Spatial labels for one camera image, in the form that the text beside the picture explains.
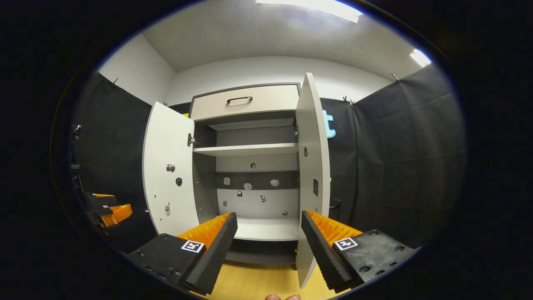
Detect small ceiling light panel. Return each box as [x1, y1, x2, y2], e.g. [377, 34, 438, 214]
[409, 49, 432, 67]

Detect beige double-door shoe cabinet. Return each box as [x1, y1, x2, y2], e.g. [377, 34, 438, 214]
[188, 82, 302, 265]

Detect long ceiling light panel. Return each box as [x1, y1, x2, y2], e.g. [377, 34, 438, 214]
[256, 0, 364, 23]

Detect white cabinet shelf board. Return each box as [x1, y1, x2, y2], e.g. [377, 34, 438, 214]
[193, 143, 299, 157]

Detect black backdrop cloth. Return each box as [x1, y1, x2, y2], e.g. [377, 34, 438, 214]
[69, 62, 467, 255]

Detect beige cabinet door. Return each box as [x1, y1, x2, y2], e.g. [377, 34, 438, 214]
[142, 101, 200, 237]
[295, 73, 342, 289]

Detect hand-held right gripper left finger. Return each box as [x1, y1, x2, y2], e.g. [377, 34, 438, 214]
[125, 212, 239, 295]

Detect beige drawer with black handle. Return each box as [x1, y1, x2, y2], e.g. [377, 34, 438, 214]
[189, 85, 300, 122]

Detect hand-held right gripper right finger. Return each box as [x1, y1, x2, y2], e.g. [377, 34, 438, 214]
[301, 209, 421, 293]

